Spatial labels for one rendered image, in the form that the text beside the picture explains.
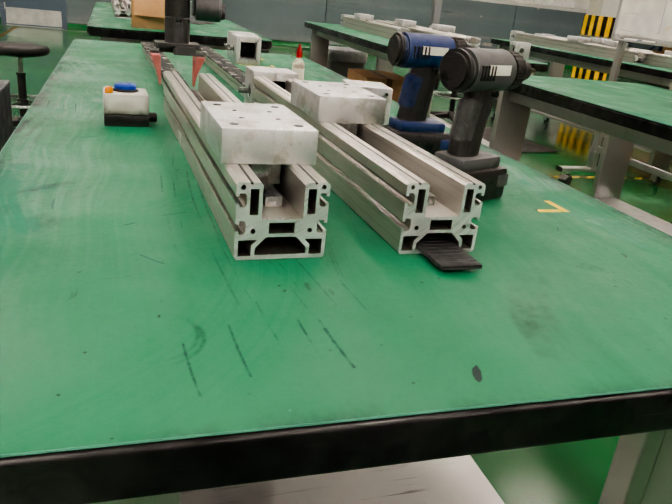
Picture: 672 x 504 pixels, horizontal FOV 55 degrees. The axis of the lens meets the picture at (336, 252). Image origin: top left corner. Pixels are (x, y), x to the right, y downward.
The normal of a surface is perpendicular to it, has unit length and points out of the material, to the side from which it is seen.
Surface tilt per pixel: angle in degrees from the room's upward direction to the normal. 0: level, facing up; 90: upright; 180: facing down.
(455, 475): 0
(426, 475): 0
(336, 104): 90
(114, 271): 0
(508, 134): 90
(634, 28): 90
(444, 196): 90
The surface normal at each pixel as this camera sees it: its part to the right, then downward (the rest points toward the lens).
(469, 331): 0.10, -0.92
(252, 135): 0.33, 0.38
